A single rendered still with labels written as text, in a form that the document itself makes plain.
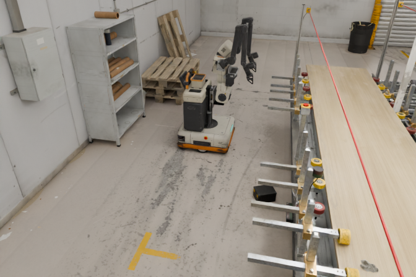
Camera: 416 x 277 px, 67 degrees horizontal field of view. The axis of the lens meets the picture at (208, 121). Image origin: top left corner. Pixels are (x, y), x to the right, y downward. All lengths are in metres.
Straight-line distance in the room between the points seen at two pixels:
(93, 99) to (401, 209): 3.39
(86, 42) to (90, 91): 0.62
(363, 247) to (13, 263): 2.69
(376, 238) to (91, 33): 3.29
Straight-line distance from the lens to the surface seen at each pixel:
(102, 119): 4.28
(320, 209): 2.13
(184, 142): 4.08
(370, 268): 1.92
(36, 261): 3.25
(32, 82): 3.32
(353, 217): 2.17
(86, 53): 3.99
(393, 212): 2.31
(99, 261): 3.05
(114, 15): 4.28
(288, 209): 2.15
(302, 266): 1.74
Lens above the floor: 2.31
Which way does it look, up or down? 28 degrees down
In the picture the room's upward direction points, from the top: straight up
